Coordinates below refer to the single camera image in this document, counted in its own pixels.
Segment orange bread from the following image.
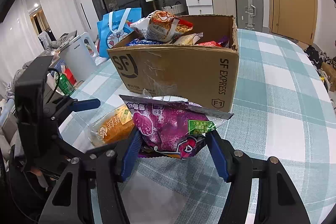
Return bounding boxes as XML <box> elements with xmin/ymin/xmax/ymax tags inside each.
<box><xmin>86</xmin><ymin>104</ymin><xmax>134</xmax><ymax>147</ymax></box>

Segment purple candy bag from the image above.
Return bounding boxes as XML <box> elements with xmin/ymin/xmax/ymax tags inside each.
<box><xmin>120</xmin><ymin>95</ymin><xmax>233</xmax><ymax>159</ymax></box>

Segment blue cookie snack packet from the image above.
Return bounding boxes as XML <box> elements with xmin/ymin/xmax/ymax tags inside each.
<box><xmin>126</xmin><ymin>38</ymin><xmax>164</xmax><ymax>47</ymax></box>

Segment red snack packet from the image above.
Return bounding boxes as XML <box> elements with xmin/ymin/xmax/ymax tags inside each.
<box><xmin>196</xmin><ymin>41</ymin><xmax>222</xmax><ymax>48</ymax></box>

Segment cream sandwich cake packet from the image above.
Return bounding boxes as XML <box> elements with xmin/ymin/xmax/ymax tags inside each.
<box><xmin>172</xmin><ymin>32</ymin><xmax>203</xmax><ymax>46</ymax></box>

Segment white noodle snack bag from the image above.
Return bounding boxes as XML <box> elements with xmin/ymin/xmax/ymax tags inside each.
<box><xmin>130</xmin><ymin>10</ymin><xmax>193</xmax><ymax>43</ymax></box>

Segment white appliance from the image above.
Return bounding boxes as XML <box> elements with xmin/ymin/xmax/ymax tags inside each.
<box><xmin>59</xmin><ymin>32</ymin><xmax>99</xmax><ymax>81</ymax></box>

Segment checkered teal tablecloth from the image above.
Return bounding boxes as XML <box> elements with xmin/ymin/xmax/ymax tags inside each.
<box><xmin>59</xmin><ymin>28</ymin><xmax>336</xmax><ymax>224</ymax></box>

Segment brown SF cardboard box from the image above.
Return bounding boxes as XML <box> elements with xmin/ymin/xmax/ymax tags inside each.
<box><xmin>107</xmin><ymin>15</ymin><xmax>239</xmax><ymax>112</ymax></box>

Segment blue Doraemon tote bag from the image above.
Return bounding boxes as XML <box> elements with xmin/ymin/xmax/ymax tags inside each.
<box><xmin>97</xmin><ymin>7</ymin><xmax>142</xmax><ymax>58</ymax></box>

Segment woven basket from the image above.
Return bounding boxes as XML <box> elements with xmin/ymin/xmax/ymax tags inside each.
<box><xmin>162</xmin><ymin>3</ymin><xmax>188</xmax><ymax>16</ymax></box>

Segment silver suitcase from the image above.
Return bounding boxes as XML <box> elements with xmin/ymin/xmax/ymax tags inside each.
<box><xmin>236</xmin><ymin>0</ymin><xmax>264</xmax><ymax>32</ymax></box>

